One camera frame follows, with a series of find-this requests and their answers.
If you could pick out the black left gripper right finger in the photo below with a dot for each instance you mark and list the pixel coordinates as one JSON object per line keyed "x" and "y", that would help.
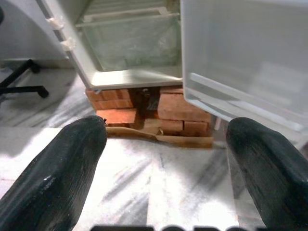
{"x": 269, "y": 173}

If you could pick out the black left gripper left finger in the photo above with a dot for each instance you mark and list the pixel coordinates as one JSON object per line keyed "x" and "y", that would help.
{"x": 48, "y": 187}

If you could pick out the silver refrigerator door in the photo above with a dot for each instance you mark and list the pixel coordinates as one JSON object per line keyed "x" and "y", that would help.
{"x": 240, "y": 48}

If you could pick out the clear door shelf bin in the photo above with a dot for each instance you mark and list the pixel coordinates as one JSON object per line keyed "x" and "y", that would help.
{"x": 240, "y": 101}

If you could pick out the red clay brick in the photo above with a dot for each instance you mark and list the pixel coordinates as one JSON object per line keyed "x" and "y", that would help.
{"x": 183, "y": 107}
{"x": 166, "y": 126}
{"x": 172, "y": 90}
{"x": 196, "y": 128}
{"x": 118, "y": 116}
{"x": 113, "y": 104}
{"x": 108, "y": 95}

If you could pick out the brown cardboard sheet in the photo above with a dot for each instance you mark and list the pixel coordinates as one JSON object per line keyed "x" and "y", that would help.
{"x": 187, "y": 142}

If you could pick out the black office chair base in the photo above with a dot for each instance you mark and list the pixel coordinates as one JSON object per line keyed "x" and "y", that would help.
{"x": 21, "y": 90}

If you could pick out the grey refrigerator body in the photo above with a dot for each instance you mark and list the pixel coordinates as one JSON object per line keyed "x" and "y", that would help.
{"x": 134, "y": 78}

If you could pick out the white plastic shelf clip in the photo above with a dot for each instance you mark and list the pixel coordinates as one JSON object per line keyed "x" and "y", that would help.
{"x": 55, "y": 22}
{"x": 68, "y": 44}

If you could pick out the clear crisper drawer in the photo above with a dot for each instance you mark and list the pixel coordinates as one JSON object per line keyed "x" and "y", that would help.
{"x": 132, "y": 45}

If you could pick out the white framed glass shelf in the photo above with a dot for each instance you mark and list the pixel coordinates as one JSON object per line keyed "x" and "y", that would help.
{"x": 125, "y": 15}

